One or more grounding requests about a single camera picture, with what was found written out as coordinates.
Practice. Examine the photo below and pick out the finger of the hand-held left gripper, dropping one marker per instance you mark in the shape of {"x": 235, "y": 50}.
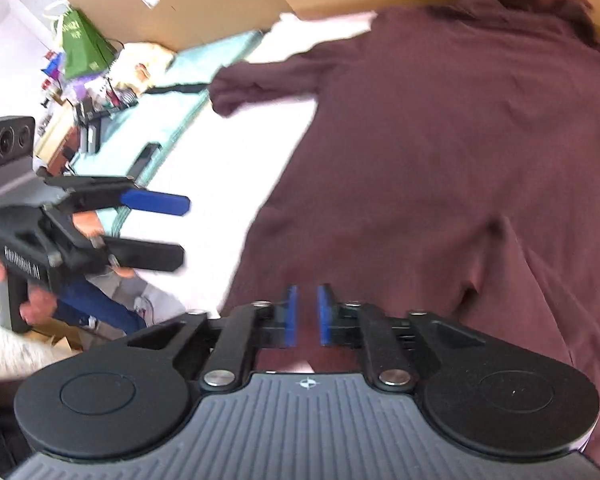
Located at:
{"x": 145, "y": 255}
{"x": 155, "y": 203}

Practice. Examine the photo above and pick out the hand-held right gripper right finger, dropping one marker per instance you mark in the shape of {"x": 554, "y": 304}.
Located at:
{"x": 324, "y": 315}

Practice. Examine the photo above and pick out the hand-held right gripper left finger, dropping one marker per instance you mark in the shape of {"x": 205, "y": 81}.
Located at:
{"x": 292, "y": 315}

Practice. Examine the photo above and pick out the maroon long-sleeved top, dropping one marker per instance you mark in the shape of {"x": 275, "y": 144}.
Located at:
{"x": 430, "y": 160}

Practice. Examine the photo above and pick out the person's left hand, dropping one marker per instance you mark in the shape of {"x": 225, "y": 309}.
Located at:
{"x": 37, "y": 307}

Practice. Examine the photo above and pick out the black phone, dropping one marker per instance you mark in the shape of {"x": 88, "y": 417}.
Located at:
{"x": 145, "y": 157}

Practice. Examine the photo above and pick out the person's white shoe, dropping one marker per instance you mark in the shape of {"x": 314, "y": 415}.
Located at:
{"x": 144, "y": 305}

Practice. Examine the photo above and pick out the person's blue jeans leg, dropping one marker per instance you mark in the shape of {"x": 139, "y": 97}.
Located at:
{"x": 100, "y": 310}

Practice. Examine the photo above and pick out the black grey hand tool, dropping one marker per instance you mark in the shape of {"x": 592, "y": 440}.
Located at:
{"x": 90, "y": 125}

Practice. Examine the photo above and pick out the person's white fleece jacket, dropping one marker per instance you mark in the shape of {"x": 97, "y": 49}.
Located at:
{"x": 20, "y": 355}

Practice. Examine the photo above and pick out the teal folded blanket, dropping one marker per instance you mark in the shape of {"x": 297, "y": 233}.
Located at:
{"x": 190, "y": 67}

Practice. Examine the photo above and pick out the orange striped cloth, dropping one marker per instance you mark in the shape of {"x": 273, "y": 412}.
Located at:
{"x": 145, "y": 60}

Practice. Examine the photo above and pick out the green paper bag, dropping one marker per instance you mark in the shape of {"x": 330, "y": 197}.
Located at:
{"x": 82, "y": 45}

